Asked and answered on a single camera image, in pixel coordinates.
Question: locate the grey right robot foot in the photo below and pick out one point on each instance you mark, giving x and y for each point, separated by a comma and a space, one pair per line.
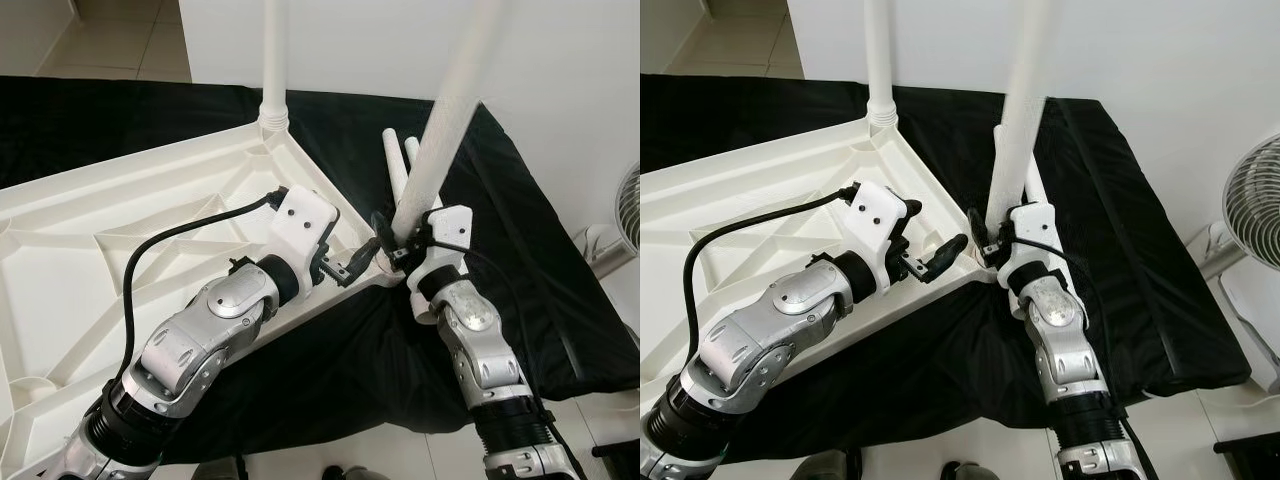
355, 472
965, 472

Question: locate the grey robot foot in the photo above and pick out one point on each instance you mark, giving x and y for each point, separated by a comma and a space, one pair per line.
820, 470
218, 470
965, 472
355, 472

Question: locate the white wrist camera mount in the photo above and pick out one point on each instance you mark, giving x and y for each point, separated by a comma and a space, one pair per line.
1040, 220
300, 220
450, 225
880, 215

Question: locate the white floor fan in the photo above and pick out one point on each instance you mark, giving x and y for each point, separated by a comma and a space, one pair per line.
630, 205
1255, 200

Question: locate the black metal furniture frame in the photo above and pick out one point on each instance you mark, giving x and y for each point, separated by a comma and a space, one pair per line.
615, 448
1245, 445

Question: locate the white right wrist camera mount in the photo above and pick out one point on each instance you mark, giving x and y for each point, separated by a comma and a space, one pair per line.
1040, 220
450, 225

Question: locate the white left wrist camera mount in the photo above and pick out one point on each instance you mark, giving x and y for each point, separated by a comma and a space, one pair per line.
880, 215
300, 220

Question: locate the white plastic table top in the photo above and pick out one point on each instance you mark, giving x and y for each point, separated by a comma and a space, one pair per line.
100, 230
740, 220

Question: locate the black tablecloth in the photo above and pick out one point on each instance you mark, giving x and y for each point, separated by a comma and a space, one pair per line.
520, 250
1130, 250

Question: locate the grey left robot foot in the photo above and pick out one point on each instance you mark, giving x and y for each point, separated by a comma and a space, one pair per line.
218, 470
820, 470

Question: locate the white plastic table leg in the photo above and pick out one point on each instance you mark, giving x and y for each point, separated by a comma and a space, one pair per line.
878, 50
1037, 185
996, 135
274, 50
395, 160
1020, 100
450, 100
410, 152

